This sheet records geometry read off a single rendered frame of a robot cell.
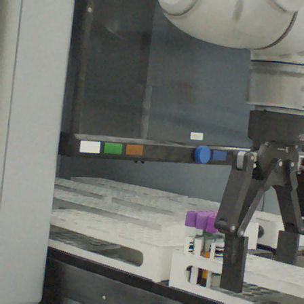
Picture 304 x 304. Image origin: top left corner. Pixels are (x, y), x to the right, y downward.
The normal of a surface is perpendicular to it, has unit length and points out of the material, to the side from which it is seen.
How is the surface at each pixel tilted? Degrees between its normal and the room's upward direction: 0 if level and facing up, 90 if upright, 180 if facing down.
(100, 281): 90
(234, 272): 90
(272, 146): 90
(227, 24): 139
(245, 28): 143
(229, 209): 73
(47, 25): 90
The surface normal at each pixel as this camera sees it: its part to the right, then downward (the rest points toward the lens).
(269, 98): -0.44, 0.00
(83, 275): -0.70, -0.04
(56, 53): 0.70, 0.12
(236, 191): -0.64, -0.33
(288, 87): 0.02, 0.06
